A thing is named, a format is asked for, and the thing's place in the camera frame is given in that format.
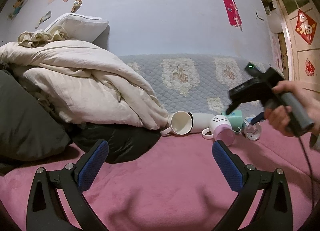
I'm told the cream white mug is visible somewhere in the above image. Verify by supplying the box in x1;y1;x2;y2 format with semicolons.
160;111;193;136

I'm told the pink and white mug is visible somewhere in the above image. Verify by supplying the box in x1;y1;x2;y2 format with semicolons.
202;114;235;146

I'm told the person's right hand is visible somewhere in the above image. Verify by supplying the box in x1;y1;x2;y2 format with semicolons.
264;80;319;137

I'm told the dark grey cushion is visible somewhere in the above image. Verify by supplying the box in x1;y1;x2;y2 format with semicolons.
1;70;71;162

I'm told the blue quilted floral bedspread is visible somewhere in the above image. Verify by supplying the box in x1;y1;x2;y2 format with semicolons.
118;53;284;118

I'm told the blue and white cup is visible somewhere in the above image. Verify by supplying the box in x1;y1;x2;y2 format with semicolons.
242;117;262;141

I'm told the white pillow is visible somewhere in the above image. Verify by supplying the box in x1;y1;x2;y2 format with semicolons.
44;13;109;42

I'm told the white cylindrical cup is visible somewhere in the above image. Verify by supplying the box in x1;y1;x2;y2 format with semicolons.
188;112;215;133

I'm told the cream panelled door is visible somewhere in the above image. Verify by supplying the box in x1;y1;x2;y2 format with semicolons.
278;0;319;95

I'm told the cartoon figure wall sticker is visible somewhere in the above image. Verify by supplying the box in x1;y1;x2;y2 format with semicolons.
8;0;24;20

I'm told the black cable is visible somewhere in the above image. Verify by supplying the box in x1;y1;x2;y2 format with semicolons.
298;136;316;215

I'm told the cream folded quilt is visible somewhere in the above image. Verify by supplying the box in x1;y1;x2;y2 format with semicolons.
1;26;168;130

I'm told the red diamond fu sticker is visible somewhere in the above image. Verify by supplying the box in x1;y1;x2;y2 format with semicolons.
296;9;317;46

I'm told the red round paper cutting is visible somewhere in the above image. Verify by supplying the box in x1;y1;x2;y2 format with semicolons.
305;58;315;76

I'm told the mint green mug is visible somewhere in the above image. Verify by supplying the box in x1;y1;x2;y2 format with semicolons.
222;109;243;133

